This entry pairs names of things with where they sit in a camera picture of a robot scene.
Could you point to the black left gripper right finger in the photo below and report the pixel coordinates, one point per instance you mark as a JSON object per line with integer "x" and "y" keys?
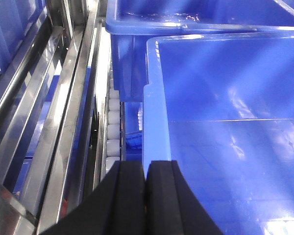
{"x": 172, "y": 208}

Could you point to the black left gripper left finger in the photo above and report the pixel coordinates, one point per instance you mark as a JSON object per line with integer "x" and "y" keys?
{"x": 115, "y": 207}

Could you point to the blue plastic bin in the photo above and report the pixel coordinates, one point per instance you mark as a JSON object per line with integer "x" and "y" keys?
{"x": 222, "y": 106}
{"x": 131, "y": 23}

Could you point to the blue bin on left shelf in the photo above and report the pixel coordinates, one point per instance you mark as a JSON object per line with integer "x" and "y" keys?
{"x": 16, "y": 18}

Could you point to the white roller track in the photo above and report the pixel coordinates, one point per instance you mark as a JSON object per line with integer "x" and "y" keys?
{"x": 112, "y": 130}

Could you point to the stainless steel rack rail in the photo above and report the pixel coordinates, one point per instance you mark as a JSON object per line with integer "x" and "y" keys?
{"x": 49, "y": 117}

